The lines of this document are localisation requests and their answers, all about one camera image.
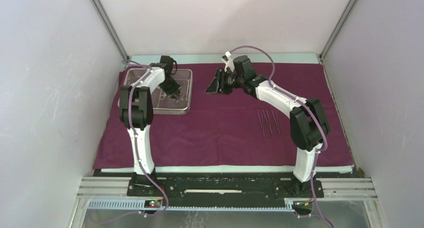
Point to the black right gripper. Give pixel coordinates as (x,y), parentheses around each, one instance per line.
(216,86)

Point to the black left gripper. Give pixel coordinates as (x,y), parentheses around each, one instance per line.
(175,90)

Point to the magenta surgical wrap cloth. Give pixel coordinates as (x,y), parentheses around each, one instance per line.
(225,129)

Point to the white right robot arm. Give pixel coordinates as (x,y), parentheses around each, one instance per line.
(307,119)

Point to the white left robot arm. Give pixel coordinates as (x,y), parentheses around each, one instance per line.
(136,113)

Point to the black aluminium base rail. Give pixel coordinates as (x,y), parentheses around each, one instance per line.
(211,192)

